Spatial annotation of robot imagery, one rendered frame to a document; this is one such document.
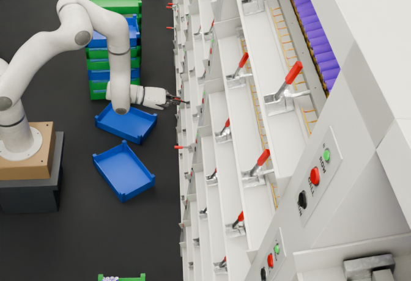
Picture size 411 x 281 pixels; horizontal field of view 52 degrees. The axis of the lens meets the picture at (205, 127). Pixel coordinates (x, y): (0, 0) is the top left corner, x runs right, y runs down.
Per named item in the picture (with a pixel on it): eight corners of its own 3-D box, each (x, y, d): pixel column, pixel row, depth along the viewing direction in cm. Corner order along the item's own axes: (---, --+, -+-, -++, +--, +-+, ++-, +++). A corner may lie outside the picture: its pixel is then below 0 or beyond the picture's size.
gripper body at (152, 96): (139, 93, 199) (163, 96, 202) (139, 109, 192) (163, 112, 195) (142, 81, 194) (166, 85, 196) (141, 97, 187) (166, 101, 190)
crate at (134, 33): (85, 47, 234) (84, 35, 228) (84, 26, 247) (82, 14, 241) (139, 46, 241) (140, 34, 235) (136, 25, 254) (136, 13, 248)
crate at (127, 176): (93, 164, 231) (92, 154, 225) (125, 148, 241) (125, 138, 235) (122, 203, 217) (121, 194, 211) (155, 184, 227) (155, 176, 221)
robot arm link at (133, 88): (136, 96, 186) (137, 81, 192) (106, 91, 183) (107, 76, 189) (134, 109, 192) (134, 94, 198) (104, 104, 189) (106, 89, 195)
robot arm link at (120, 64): (128, 66, 164) (131, 117, 187) (130, 39, 174) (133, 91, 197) (104, 65, 163) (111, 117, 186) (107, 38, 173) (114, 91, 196)
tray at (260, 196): (255, 275, 72) (240, 239, 62) (221, 52, 112) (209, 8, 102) (377, 255, 69) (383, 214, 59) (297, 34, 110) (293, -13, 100)
